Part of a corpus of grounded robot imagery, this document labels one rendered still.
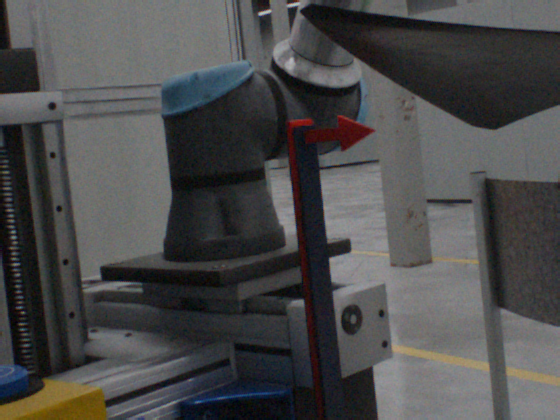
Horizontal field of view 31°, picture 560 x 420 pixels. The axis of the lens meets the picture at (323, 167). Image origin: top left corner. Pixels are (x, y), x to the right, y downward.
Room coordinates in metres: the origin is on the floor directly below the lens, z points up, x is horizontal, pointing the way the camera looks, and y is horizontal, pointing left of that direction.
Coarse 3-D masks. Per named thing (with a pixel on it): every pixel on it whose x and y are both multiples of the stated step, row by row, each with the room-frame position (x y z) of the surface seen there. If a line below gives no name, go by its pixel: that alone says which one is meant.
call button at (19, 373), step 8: (0, 368) 0.50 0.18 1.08; (8, 368) 0.50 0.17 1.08; (16, 368) 0.50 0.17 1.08; (0, 376) 0.49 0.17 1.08; (8, 376) 0.49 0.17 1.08; (16, 376) 0.49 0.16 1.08; (24, 376) 0.49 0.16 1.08; (0, 384) 0.48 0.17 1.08; (8, 384) 0.48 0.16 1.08; (16, 384) 0.49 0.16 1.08; (24, 384) 0.49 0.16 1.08; (0, 392) 0.48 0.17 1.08; (8, 392) 0.48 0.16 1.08; (16, 392) 0.49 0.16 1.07
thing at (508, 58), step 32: (352, 32) 0.52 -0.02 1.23; (384, 32) 0.50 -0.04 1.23; (416, 32) 0.49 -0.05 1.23; (448, 32) 0.48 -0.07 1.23; (480, 32) 0.47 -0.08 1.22; (512, 32) 0.46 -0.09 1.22; (544, 32) 0.45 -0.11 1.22; (384, 64) 0.58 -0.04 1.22; (416, 64) 0.57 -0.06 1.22; (448, 64) 0.56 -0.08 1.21; (480, 64) 0.56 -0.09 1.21; (512, 64) 0.55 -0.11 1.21; (544, 64) 0.55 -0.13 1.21; (448, 96) 0.62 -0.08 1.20; (480, 96) 0.62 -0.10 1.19; (512, 96) 0.62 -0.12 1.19; (544, 96) 0.62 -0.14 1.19
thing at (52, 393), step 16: (32, 384) 0.50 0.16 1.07; (48, 384) 0.50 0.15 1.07; (64, 384) 0.50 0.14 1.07; (80, 384) 0.49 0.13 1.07; (0, 400) 0.47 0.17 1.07; (16, 400) 0.48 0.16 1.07; (32, 400) 0.47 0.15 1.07; (48, 400) 0.47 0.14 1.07; (64, 400) 0.47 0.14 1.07; (80, 400) 0.48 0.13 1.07; (96, 400) 0.48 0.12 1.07; (0, 416) 0.45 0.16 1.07; (16, 416) 0.45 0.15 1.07; (32, 416) 0.46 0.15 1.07; (48, 416) 0.46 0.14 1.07; (64, 416) 0.47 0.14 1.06; (80, 416) 0.48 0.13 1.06; (96, 416) 0.48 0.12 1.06
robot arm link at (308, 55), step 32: (320, 0) 1.19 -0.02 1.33; (352, 0) 1.18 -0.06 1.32; (320, 32) 1.20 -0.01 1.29; (288, 64) 1.23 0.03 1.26; (320, 64) 1.22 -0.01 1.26; (352, 64) 1.25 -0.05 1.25; (288, 96) 1.23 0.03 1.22; (320, 96) 1.23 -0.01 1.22; (352, 96) 1.26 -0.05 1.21; (320, 128) 1.25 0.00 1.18
